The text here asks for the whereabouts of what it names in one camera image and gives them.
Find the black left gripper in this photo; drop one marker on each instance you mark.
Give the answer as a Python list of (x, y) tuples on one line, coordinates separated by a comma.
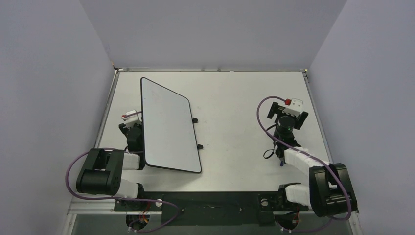
[(124, 129)]

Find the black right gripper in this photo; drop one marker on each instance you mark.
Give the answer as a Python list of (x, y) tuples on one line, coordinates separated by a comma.
[(273, 110)]

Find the black framed whiteboard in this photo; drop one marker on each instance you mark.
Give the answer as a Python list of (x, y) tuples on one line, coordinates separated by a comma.
[(168, 129)]

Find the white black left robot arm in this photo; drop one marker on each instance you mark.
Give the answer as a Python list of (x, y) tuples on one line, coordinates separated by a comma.
[(101, 172)]

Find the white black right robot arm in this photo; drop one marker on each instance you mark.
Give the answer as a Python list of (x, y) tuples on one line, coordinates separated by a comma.
[(330, 191)]

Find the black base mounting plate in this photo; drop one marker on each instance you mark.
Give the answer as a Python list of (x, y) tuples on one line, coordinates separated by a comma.
[(228, 208)]

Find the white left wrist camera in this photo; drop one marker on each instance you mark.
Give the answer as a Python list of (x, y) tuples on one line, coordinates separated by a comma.
[(131, 118)]

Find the aluminium front frame rail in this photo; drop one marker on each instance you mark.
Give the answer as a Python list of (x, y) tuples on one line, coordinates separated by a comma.
[(96, 208)]

